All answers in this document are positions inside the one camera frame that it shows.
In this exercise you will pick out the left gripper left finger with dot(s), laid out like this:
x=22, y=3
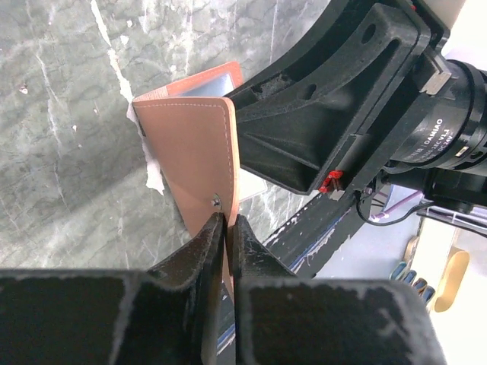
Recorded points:
x=165, y=315

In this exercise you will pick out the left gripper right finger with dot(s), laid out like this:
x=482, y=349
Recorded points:
x=281, y=318

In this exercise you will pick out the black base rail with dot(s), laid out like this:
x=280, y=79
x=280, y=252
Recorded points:
x=304, y=243

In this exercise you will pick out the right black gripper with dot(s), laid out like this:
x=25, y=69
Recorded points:
x=364, y=98

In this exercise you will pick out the pink leather card holder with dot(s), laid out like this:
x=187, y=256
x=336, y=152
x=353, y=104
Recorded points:
x=191, y=128

